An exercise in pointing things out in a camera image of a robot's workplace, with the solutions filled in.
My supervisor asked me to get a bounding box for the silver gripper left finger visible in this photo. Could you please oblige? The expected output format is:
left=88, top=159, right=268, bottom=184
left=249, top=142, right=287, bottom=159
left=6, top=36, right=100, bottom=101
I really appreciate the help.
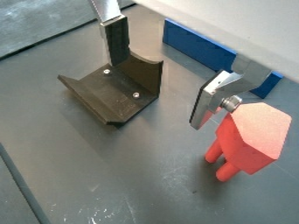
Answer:
left=88, top=0, right=129, bottom=67

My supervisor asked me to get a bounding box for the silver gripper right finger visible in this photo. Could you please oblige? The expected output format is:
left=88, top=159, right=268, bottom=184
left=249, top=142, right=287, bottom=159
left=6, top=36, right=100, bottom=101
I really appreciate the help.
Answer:
left=189, top=55, right=272, bottom=130

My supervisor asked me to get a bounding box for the red three prong object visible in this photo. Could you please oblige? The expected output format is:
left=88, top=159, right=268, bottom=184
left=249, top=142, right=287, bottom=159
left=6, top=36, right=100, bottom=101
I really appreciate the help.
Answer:
left=205, top=102, right=292, bottom=182

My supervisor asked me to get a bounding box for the blue shape sorting board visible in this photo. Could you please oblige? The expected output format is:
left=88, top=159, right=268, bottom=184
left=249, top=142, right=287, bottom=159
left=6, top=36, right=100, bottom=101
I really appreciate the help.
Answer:
left=162, top=18, right=285, bottom=100

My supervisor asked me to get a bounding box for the black curved holder block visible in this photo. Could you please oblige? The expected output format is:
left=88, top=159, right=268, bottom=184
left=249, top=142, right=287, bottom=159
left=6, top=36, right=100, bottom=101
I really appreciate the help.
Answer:
left=57, top=52, right=164, bottom=125

